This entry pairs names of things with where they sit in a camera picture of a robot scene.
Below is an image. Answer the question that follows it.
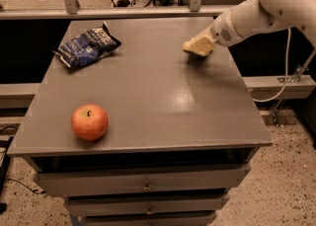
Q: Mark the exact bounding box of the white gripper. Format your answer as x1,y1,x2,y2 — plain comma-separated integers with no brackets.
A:
183,9,244,57

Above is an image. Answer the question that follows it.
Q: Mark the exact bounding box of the yellow sponge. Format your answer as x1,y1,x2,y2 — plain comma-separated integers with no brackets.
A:
183,41,213,57

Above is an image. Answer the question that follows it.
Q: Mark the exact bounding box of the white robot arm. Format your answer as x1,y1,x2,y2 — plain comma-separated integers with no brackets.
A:
183,0,316,57

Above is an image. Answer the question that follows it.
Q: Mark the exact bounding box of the red apple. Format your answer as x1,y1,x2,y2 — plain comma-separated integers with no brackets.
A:
71,104,109,141

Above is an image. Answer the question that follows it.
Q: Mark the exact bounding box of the grey drawer cabinet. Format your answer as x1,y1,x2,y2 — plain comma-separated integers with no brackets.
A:
9,18,272,226

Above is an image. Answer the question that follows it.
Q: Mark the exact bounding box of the blue chip bag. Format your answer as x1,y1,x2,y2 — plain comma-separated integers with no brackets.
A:
55,23,121,68

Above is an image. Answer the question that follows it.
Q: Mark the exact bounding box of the black floor cable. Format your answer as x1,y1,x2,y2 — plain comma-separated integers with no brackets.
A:
0,125,47,195

